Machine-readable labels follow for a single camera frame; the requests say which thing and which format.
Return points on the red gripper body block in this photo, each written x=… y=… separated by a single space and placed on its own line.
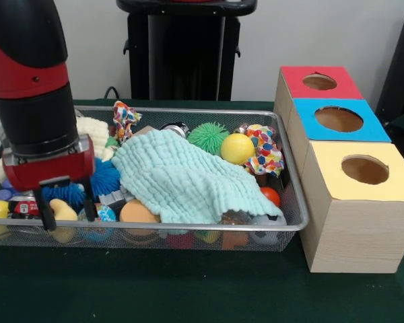
x=54 y=166

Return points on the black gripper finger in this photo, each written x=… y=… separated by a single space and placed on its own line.
x=47 y=212
x=90 y=202

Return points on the blue spiky toy with eyes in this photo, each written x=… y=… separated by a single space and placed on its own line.
x=104 y=178

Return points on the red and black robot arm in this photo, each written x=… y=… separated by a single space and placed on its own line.
x=30 y=84

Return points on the wooden box with three holes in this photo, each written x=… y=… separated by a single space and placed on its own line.
x=357 y=235

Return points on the yellow plush toy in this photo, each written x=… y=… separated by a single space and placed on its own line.
x=65 y=211

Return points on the globe print ball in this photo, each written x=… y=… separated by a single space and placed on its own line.
x=106 y=213

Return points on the red soda can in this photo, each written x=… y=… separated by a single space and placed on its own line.
x=25 y=208

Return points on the purple bumpy toy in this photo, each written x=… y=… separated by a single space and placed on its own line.
x=3 y=194

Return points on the orange foam ball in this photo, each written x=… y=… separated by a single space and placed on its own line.
x=136 y=212

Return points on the cream waffle cloth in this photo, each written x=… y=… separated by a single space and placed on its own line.
x=91 y=129

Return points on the small knotted multicoloured cloth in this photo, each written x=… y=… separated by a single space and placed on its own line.
x=123 y=121

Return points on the mint green waffle cloth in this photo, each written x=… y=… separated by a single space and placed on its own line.
x=175 y=175

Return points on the dark green table cloth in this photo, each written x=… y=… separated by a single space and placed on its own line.
x=188 y=286

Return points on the green spiky ball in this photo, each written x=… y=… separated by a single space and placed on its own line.
x=207 y=136

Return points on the smooth yellow ball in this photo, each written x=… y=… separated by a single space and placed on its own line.
x=237 y=148

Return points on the small red ball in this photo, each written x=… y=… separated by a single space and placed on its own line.
x=271 y=196

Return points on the large multicoloured patterned cloth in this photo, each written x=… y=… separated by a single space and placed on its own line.
x=266 y=151

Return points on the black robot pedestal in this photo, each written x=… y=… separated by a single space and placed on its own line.
x=188 y=50

